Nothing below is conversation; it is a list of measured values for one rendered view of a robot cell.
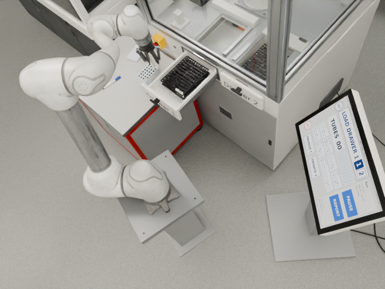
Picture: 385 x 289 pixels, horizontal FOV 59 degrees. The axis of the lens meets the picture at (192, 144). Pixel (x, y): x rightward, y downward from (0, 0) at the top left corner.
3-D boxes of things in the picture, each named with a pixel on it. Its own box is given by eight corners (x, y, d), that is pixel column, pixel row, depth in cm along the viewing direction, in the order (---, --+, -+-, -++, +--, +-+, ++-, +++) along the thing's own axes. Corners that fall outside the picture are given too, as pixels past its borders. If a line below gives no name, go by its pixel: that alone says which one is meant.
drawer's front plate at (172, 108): (180, 121, 189) (175, 110, 180) (145, 95, 202) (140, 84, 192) (182, 118, 190) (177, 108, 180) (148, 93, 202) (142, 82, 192)
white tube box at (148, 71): (147, 85, 212) (145, 81, 209) (137, 79, 216) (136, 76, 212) (160, 71, 215) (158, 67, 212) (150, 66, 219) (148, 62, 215)
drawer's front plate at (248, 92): (262, 110, 183) (262, 99, 173) (221, 85, 195) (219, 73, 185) (263, 108, 183) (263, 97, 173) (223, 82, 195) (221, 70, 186)
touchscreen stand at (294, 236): (275, 262, 224) (283, 226, 134) (265, 196, 245) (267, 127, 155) (354, 256, 217) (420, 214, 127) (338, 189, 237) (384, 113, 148)
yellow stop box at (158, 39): (161, 50, 212) (158, 42, 206) (153, 45, 215) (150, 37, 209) (167, 45, 213) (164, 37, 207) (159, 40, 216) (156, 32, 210)
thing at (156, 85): (179, 116, 189) (177, 110, 184) (149, 93, 200) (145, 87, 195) (226, 68, 198) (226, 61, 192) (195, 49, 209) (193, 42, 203)
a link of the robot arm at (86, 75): (110, 46, 121) (75, 50, 124) (91, 67, 107) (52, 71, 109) (120, 79, 129) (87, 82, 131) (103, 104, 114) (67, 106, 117)
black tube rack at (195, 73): (184, 102, 192) (181, 95, 186) (162, 87, 200) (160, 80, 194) (210, 76, 197) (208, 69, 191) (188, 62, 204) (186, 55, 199)
